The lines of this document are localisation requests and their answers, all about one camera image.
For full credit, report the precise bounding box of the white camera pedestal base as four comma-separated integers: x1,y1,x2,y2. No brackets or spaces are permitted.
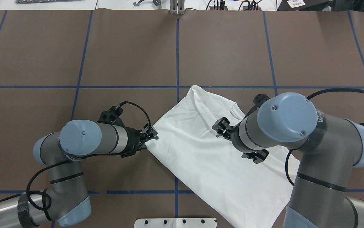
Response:
134,218,218,228

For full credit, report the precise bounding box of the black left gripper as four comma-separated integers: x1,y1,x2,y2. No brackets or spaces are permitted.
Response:
97,107,158,157

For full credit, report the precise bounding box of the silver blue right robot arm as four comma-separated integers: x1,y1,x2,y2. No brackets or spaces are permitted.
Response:
212,92,364,228

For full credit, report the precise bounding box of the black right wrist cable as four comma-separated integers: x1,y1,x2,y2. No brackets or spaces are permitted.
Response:
285,88,364,187

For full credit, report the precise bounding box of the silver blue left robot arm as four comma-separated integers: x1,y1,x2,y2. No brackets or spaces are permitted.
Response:
0,105,158,228

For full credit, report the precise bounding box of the white long-sleeve printed t-shirt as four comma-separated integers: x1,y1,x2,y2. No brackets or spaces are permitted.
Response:
146,85,292,228

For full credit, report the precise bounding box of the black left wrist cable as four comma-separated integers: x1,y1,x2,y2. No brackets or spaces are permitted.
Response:
25,101,152,212

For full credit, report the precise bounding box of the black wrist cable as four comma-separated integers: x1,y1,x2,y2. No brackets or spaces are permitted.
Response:
25,101,152,212
285,88,364,187

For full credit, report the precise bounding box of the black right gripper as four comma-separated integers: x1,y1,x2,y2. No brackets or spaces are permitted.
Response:
211,94,270,164

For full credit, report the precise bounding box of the aluminium frame post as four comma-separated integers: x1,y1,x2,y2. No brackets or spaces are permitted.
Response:
170,0,186,15

